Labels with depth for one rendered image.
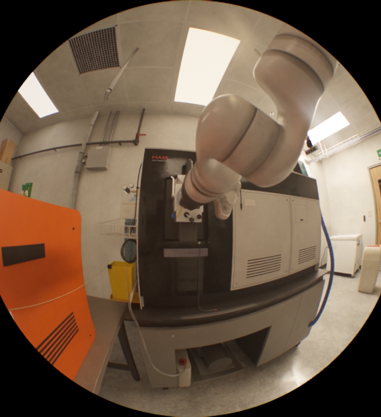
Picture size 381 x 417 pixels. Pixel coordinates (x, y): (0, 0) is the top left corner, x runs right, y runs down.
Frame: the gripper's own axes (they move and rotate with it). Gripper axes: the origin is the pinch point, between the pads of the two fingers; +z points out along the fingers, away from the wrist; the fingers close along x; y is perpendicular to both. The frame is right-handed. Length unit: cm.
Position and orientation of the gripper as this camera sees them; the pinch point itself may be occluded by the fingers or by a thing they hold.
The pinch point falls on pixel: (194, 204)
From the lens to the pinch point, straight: 46.9
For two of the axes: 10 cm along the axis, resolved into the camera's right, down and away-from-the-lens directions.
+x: -4.5, 8.7, -2.0
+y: -8.7, -4.7, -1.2
